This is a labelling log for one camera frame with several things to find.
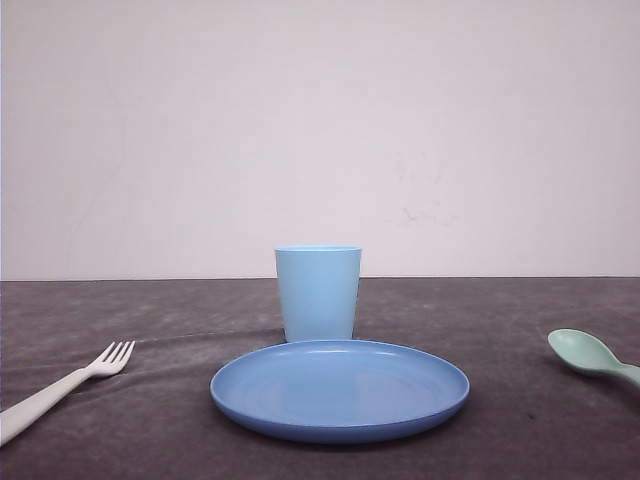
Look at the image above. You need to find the light blue plastic cup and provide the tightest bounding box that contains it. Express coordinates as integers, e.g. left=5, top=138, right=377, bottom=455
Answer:
left=275, top=245, right=362, bottom=342

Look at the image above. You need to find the white plastic fork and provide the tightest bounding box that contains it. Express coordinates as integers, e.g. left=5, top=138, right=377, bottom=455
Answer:
left=1, top=341, right=136, bottom=446

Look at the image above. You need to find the mint green plastic spoon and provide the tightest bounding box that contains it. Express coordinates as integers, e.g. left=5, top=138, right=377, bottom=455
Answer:
left=547, top=328, right=639, bottom=387

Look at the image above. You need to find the blue plastic plate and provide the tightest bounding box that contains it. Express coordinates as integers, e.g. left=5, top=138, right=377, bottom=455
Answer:
left=210, top=340, right=470, bottom=444

